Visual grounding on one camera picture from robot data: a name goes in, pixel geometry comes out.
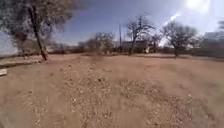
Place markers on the low building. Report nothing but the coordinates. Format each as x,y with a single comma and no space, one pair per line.
141,46

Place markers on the group of low trees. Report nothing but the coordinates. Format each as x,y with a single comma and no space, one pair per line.
100,41

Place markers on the bare dark tree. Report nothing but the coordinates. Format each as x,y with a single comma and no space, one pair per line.
136,30

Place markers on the broad bare tree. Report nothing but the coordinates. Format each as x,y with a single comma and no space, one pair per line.
177,36

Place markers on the pale gravel dirt ground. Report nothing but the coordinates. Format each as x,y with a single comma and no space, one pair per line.
113,96

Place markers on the large leafy tree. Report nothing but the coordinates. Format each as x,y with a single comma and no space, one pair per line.
35,30

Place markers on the trees at field edge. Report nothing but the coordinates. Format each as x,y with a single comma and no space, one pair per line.
213,43

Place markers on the thin dark pole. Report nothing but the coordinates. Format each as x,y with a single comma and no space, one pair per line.
120,40

